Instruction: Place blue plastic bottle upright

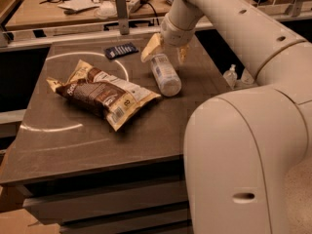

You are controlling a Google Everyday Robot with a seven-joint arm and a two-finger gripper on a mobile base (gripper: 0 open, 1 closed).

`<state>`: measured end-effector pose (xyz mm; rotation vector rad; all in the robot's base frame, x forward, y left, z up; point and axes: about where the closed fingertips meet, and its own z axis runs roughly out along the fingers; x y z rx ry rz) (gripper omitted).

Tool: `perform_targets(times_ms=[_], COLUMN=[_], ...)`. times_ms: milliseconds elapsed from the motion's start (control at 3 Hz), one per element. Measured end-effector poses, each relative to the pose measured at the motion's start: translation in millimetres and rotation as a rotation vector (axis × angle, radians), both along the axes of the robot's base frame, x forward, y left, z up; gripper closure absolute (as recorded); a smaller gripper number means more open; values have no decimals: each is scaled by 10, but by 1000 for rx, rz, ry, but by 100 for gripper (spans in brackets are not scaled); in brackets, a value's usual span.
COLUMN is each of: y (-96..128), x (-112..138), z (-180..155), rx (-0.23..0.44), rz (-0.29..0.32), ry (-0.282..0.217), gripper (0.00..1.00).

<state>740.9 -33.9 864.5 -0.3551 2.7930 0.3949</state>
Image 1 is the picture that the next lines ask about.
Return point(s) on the metal frame rail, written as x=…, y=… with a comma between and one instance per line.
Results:
x=24, y=39

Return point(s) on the small sanitizer bottle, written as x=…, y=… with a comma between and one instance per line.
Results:
x=246, y=77
x=230, y=76

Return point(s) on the brown chip bag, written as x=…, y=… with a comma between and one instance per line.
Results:
x=107, y=96

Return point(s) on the right small sanitizer bottle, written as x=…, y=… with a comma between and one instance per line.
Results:
x=246, y=77

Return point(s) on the left small sanitizer bottle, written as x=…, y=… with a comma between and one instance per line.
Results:
x=230, y=76

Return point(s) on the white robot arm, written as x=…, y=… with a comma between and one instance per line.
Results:
x=239, y=146

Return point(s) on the dark blue flat packet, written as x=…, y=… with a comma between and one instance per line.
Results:
x=120, y=51

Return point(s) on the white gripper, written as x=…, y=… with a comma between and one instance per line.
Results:
x=173, y=33

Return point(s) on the wooden workbench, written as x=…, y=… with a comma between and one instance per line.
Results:
x=39, y=14

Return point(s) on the white paper sheets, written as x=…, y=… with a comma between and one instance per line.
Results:
x=77, y=5

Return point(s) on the grey drawer cabinet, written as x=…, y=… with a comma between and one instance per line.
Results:
x=147, y=199

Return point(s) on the clear plastic bottle blue label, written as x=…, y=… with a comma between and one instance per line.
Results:
x=165, y=75

